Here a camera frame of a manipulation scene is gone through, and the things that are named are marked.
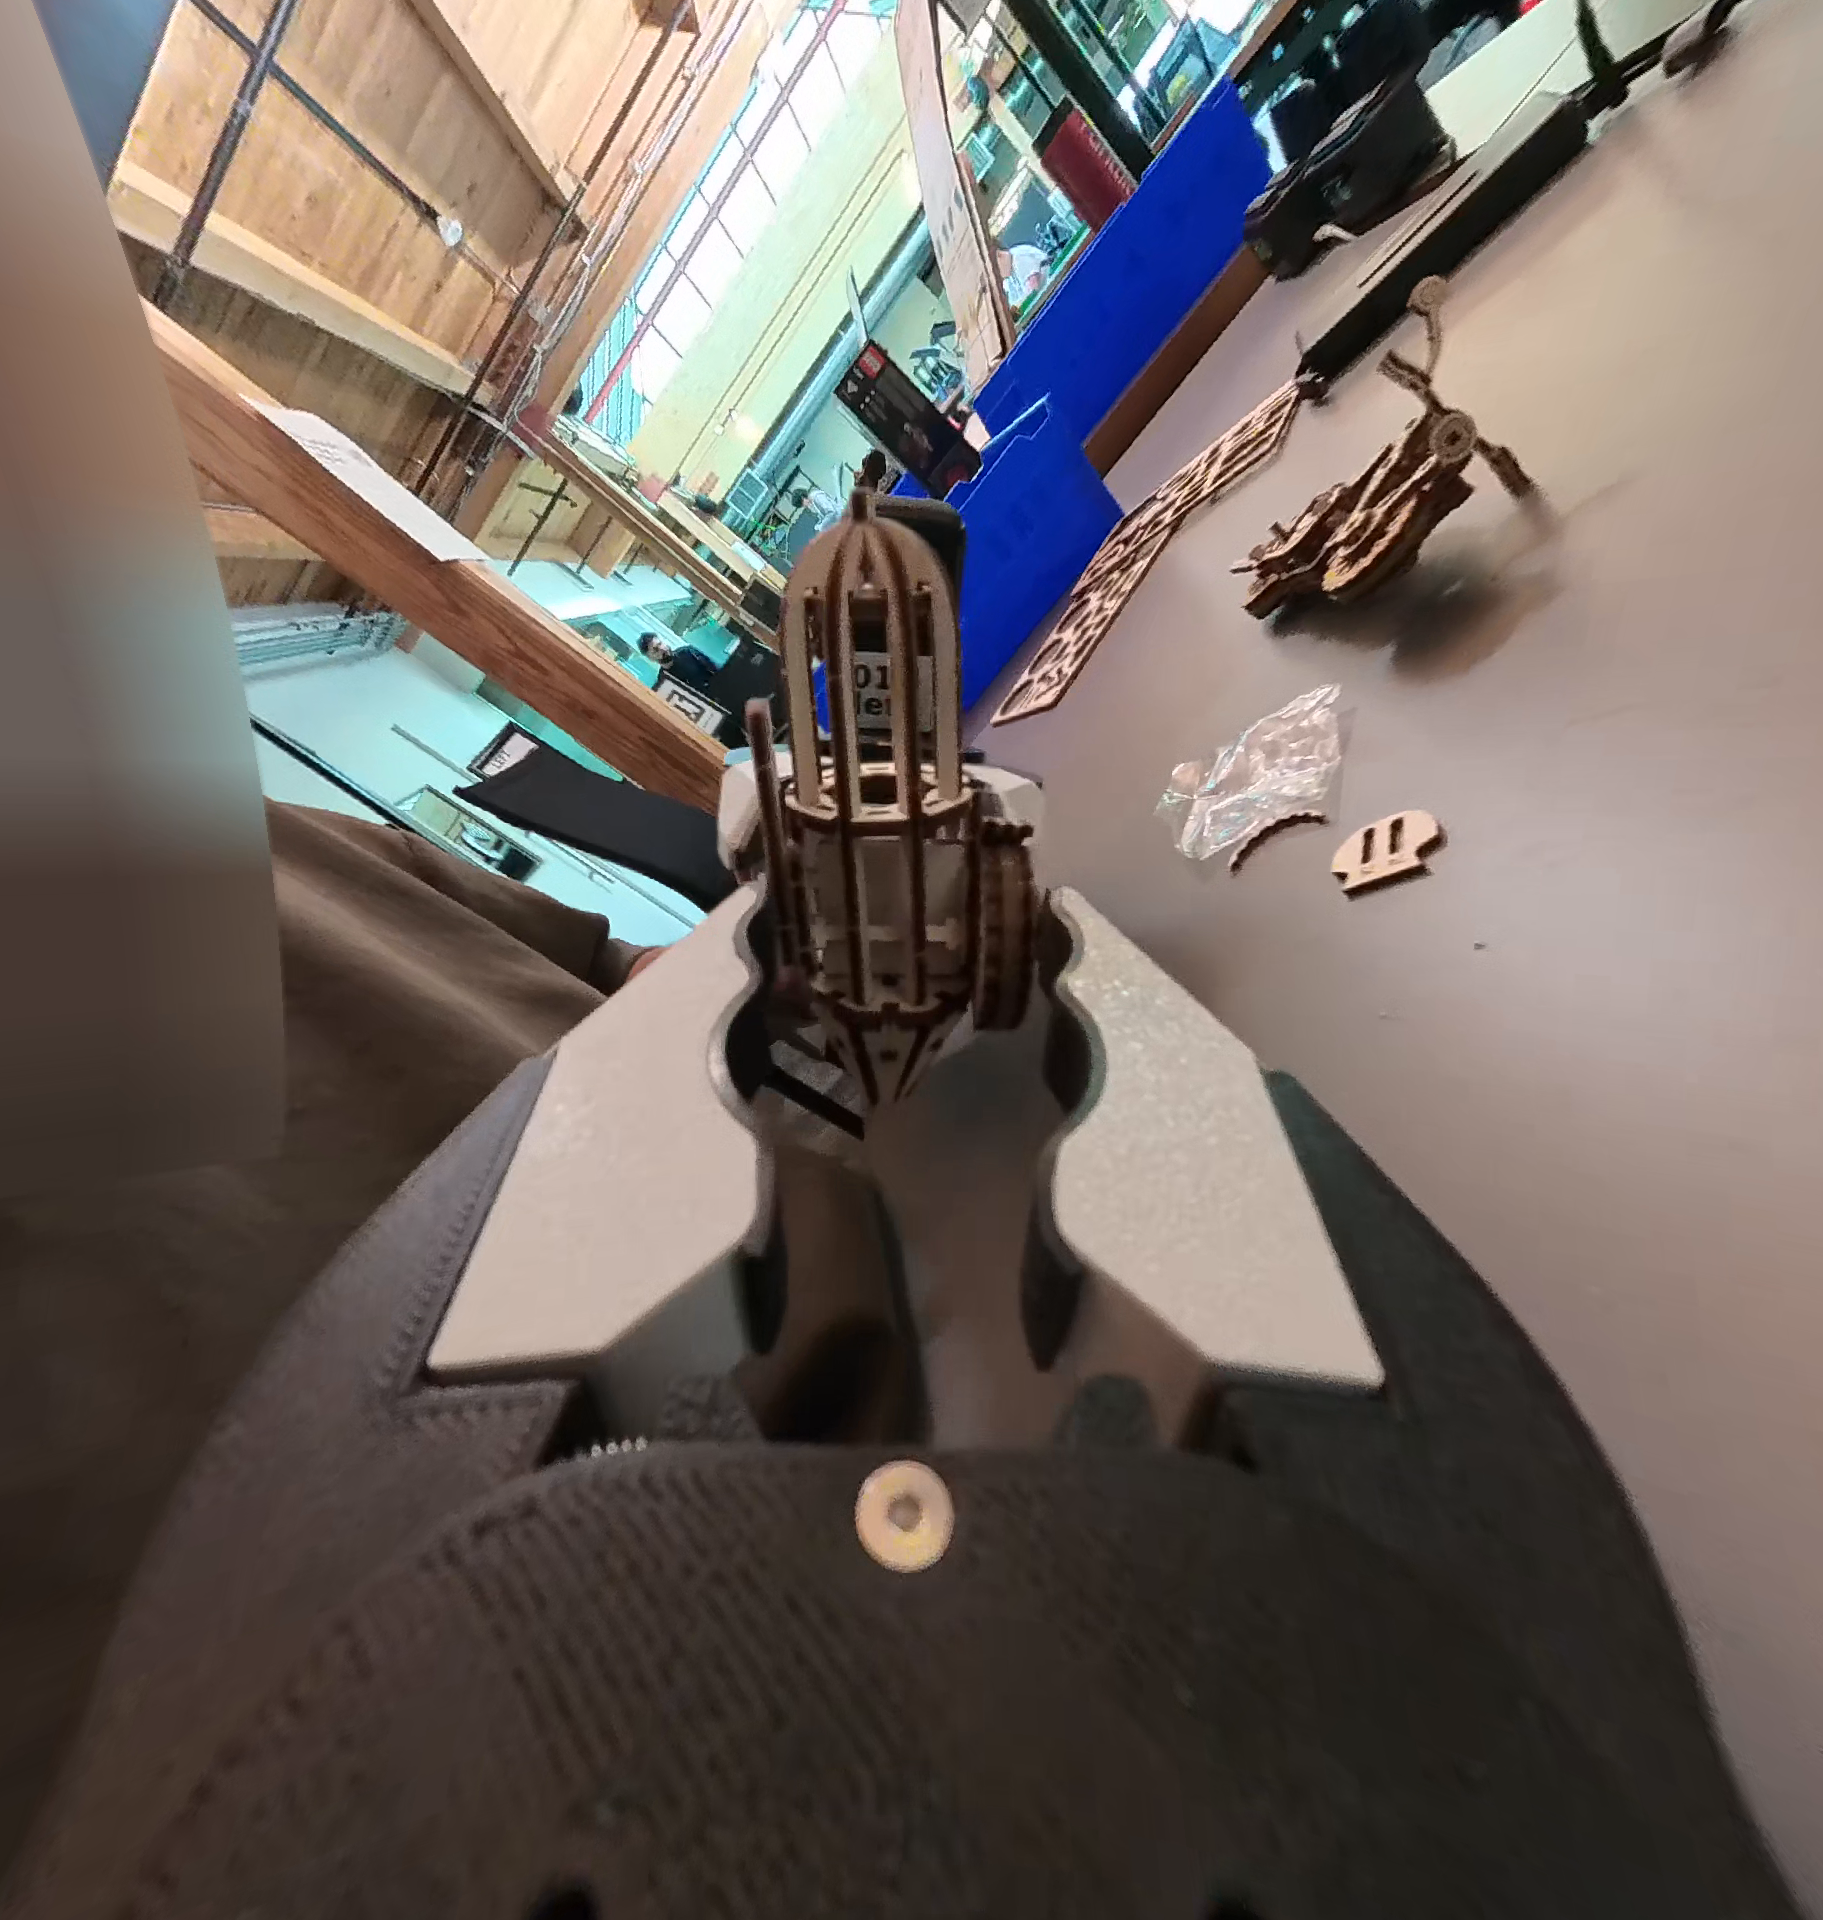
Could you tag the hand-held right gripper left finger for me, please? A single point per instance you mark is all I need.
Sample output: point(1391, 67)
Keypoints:
point(600, 1201)

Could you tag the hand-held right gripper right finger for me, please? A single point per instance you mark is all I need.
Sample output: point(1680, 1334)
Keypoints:
point(1209, 1187)

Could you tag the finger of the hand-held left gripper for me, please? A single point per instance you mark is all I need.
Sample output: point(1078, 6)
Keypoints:
point(1004, 793)
point(740, 821)

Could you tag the wooden cage model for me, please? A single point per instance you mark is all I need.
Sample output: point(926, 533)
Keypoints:
point(867, 839)

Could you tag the small tag sign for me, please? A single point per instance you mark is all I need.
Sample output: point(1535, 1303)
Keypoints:
point(692, 702)

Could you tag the black cloth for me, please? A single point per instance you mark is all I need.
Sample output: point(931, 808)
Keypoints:
point(600, 808)

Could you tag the red and black box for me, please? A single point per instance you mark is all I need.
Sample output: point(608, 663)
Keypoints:
point(914, 406)

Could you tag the laser-cut wooden sheet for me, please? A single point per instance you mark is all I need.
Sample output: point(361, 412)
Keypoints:
point(1152, 558)

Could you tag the clear plastic bag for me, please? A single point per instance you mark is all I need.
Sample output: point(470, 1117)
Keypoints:
point(1265, 756)

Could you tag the curved wooden piece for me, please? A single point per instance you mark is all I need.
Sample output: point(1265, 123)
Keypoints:
point(1279, 837)

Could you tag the wooden beam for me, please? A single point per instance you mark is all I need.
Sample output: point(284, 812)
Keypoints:
point(447, 602)

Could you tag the slotted wooden piece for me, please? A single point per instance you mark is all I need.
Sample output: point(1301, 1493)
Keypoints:
point(1391, 858)

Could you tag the white paper sheet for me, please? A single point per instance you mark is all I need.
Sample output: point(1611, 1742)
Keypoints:
point(364, 476)

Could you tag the black device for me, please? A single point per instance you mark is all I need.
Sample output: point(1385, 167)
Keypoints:
point(1351, 175)

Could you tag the black flat board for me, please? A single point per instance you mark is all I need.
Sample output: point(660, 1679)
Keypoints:
point(1451, 241)

